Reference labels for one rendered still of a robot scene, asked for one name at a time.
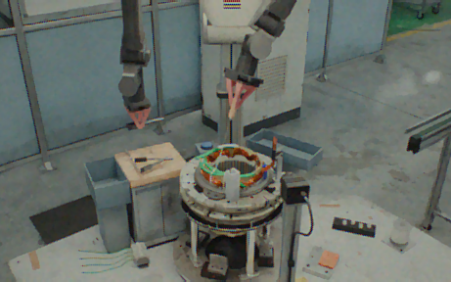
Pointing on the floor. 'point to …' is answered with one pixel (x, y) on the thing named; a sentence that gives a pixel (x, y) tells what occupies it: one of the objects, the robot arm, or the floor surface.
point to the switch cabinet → (287, 51)
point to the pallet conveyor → (446, 129)
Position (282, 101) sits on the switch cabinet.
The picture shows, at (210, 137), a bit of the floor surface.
